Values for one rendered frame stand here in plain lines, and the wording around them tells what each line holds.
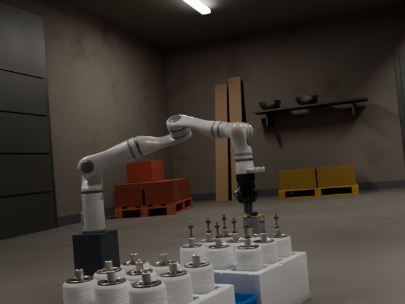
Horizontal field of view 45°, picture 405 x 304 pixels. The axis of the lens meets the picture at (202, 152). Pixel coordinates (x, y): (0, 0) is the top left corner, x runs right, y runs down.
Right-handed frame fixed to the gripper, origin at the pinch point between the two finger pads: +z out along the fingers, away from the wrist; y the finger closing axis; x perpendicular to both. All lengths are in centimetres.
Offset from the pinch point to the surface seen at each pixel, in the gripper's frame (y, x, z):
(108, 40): -223, -519, -227
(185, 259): 30.6, -2.3, 14.5
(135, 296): 74, 37, 12
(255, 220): -11.6, -8.6, 6.2
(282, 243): -1.3, 15.4, 13.0
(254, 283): 24.5, 26.1, 21.0
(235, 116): -436, -485, -105
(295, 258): -3.4, 19.4, 18.4
